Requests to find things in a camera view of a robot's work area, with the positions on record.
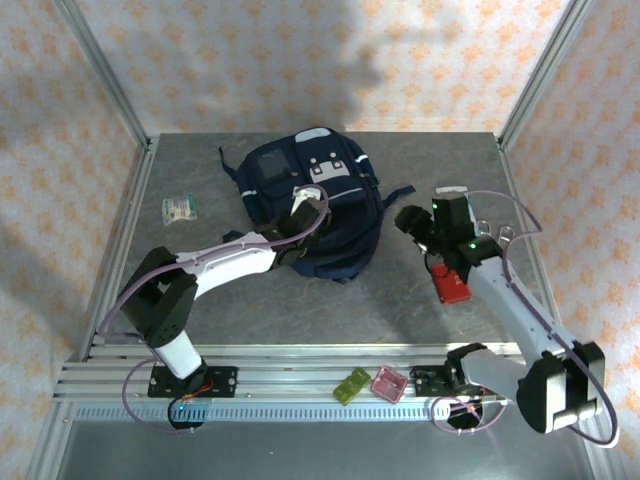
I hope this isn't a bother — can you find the navy blue student backpack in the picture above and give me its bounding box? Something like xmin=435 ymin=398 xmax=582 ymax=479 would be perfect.
xmin=218 ymin=126 xmax=417 ymax=284

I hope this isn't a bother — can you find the red case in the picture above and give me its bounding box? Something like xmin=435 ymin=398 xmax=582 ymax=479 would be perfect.
xmin=430 ymin=263 xmax=473 ymax=305

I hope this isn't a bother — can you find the green tissue packet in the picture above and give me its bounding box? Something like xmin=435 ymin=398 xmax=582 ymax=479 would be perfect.
xmin=160 ymin=194 xmax=198 ymax=226

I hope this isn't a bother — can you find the green plastic pill box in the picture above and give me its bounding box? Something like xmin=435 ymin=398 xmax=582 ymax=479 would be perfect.
xmin=332 ymin=367 xmax=372 ymax=404

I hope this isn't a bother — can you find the pink plastic pill box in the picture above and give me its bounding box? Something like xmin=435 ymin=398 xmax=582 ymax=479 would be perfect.
xmin=370 ymin=365 xmax=409 ymax=404

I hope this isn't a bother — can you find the grey metal shelf panel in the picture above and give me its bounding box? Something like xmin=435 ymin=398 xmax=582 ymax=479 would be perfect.
xmin=44 ymin=420 xmax=601 ymax=480

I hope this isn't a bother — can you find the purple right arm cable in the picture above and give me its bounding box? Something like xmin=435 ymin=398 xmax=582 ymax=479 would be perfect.
xmin=430 ymin=188 xmax=621 ymax=449

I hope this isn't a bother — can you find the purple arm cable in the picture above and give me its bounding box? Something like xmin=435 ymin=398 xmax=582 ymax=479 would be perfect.
xmin=97 ymin=183 xmax=331 ymax=436
xmin=430 ymin=188 xmax=621 ymax=449

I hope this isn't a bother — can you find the aluminium side rail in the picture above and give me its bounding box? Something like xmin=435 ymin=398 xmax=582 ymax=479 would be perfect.
xmin=494 ymin=134 xmax=571 ymax=359
xmin=79 ymin=137 xmax=161 ymax=361

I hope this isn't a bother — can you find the aluminium front rail beam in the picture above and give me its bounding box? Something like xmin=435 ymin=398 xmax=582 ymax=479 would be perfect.
xmin=52 ymin=342 xmax=599 ymax=402

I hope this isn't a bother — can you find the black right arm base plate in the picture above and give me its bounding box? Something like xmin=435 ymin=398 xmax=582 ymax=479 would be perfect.
xmin=410 ymin=363 xmax=502 ymax=400

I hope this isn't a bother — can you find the aluminium frame post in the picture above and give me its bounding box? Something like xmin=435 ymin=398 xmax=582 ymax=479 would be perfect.
xmin=52 ymin=0 xmax=154 ymax=151
xmin=497 ymin=0 xmax=596 ymax=151

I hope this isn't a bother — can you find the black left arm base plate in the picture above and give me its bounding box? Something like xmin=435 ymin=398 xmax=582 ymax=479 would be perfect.
xmin=147 ymin=364 xmax=239 ymax=400

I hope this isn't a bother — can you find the slotted grey cable duct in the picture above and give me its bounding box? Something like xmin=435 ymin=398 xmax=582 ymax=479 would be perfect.
xmin=74 ymin=403 xmax=581 ymax=423

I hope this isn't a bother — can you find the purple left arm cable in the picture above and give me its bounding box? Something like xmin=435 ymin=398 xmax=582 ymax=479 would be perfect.
xmin=97 ymin=183 xmax=331 ymax=436

